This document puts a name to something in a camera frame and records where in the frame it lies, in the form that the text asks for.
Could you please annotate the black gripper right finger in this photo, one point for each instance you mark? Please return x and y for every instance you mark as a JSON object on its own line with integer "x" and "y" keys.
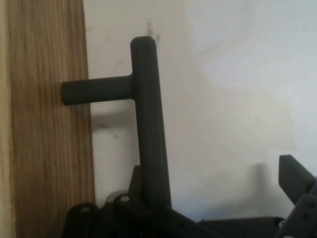
{"x": 297, "y": 181}

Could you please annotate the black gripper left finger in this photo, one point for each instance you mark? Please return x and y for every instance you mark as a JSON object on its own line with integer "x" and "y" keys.
{"x": 123, "y": 215}

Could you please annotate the wooden drawer front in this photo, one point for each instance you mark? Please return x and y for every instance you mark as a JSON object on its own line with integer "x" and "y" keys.
{"x": 44, "y": 119}

